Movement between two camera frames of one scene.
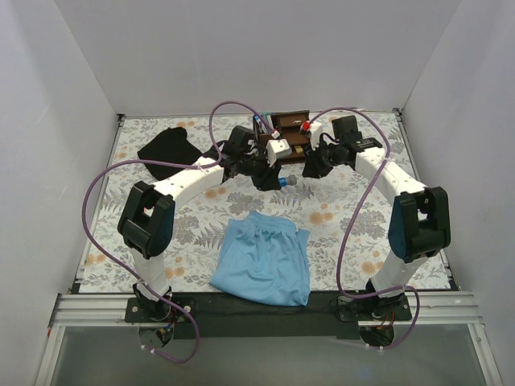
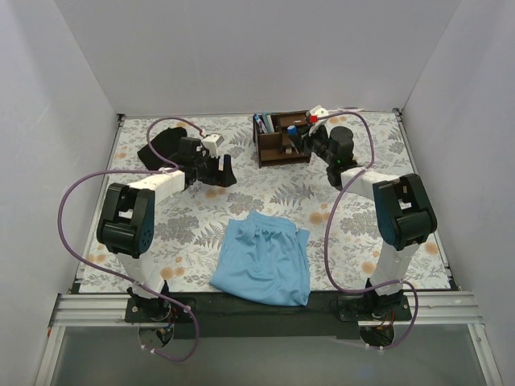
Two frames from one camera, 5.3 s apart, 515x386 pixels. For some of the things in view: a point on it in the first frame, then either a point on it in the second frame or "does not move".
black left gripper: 265,177 -> 210,170
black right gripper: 314,163 -> 306,137
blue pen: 267,121 does not move
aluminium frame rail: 83,310 does not move
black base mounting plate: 326,315 does not move
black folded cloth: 170,145 does not move
